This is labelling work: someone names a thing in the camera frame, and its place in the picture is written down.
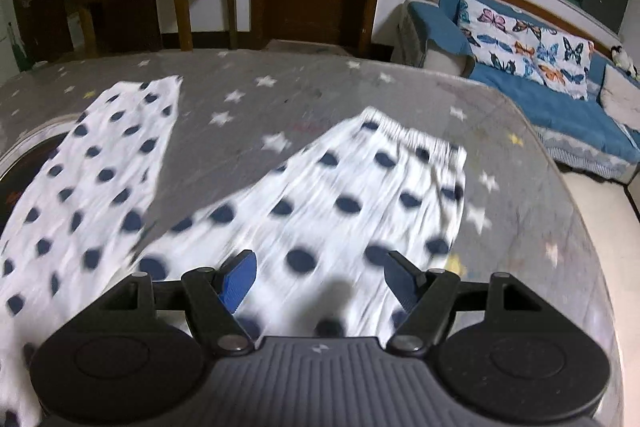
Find black white plush toy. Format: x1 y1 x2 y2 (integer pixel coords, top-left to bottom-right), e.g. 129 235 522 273
610 46 640 80

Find white navy polka dot pants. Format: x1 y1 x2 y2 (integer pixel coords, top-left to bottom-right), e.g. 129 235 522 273
0 76 468 427

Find round black induction hob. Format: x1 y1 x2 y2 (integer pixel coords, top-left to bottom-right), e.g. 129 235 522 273
0 129 81 214

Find butterfly print pillow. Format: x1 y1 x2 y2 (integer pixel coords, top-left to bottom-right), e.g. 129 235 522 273
534 27 596 100
457 0 547 84

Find beige cushion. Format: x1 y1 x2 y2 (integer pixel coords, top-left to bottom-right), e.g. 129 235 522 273
597 64 640 132

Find grey star print tablecloth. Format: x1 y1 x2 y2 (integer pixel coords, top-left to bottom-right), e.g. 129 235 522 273
0 48 621 427

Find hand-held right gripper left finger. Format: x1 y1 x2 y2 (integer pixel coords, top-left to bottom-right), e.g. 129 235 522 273
99 249 259 356

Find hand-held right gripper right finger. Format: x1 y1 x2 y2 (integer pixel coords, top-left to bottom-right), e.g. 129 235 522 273
383 251 544 355

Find blue fabric sofa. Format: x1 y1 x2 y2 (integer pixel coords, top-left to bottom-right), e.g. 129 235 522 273
390 0 640 188

